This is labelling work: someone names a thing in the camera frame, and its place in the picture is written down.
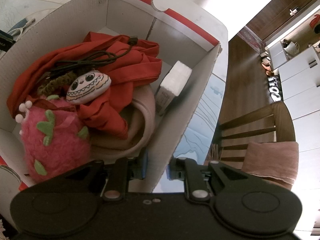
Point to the pink strawberry plush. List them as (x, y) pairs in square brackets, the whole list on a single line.
[(54, 138)]

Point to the pink knitted hat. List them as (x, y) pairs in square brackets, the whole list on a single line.
[(140, 117)]

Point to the cartoon face doll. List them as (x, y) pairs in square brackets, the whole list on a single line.
[(81, 89)]

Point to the red and white cardboard box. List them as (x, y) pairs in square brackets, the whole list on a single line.
[(184, 31)]

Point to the row of shoes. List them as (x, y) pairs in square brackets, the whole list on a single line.
[(273, 78)]

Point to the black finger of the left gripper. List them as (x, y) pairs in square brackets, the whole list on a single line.
[(6, 41)]

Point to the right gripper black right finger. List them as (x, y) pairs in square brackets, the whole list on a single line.
[(242, 203)]

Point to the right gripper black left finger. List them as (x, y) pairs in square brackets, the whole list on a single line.
[(69, 201)]

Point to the brown wooden door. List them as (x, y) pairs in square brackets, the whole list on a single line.
[(275, 15)]

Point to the wooden chair near cabinet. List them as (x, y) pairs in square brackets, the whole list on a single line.
[(281, 126)]

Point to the white wall cabinet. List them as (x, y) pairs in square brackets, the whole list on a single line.
[(299, 79)]

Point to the pink scarf on chair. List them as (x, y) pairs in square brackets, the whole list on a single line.
[(275, 162)]

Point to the red cloth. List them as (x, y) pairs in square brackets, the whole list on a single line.
[(135, 66)]

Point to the blue patterned table mat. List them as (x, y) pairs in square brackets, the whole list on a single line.
[(197, 138)]

